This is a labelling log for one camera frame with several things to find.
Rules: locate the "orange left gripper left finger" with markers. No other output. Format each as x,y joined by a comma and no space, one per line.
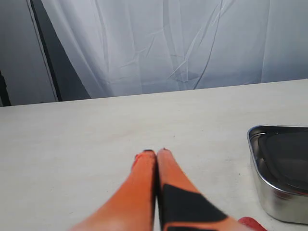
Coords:
131,207

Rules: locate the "stainless steel lunch box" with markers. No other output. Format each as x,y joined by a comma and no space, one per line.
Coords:
281,205

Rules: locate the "white backdrop curtain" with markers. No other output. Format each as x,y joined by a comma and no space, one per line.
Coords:
128,47

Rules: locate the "black background stand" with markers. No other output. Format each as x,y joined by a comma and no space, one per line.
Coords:
66,82

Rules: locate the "red sausage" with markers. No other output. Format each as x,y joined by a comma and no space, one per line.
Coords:
251,223

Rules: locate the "transparent dark lunch box lid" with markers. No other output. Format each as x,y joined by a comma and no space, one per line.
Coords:
281,156

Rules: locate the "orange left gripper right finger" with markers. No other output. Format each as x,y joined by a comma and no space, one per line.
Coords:
181,205

